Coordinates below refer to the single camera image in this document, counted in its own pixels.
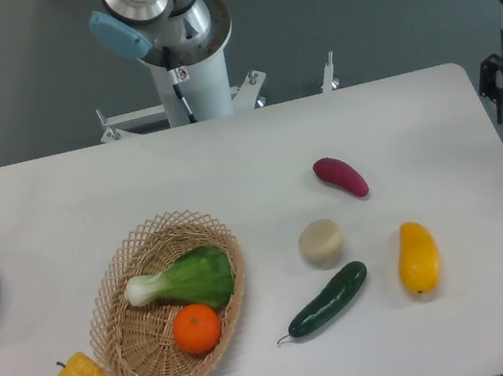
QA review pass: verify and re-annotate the yellow mango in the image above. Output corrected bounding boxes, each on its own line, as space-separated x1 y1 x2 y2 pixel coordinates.
398 222 442 295

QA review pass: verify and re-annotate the purple sweet potato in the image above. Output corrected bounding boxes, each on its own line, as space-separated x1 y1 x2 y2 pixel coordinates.
312 157 370 198

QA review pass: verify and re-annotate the beige round bun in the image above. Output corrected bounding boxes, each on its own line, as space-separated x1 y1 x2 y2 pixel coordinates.
298 219 344 268

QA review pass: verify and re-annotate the green cucumber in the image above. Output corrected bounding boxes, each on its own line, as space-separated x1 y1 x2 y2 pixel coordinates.
276 260 368 345

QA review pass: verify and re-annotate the green bok choy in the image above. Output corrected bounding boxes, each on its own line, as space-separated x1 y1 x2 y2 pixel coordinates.
124 246 234 309

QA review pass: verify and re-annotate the orange fruit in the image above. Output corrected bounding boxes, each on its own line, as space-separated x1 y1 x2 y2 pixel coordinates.
172 303 222 355

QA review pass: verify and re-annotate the woven wicker basket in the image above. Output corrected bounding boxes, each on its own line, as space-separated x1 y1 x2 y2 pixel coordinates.
90 210 246 376

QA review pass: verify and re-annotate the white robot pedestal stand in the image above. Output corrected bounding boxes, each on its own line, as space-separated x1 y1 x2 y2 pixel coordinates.
85 22 345 145

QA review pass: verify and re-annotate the black cable on pedestal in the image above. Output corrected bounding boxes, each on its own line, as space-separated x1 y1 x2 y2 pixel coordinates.
159 43 199 128

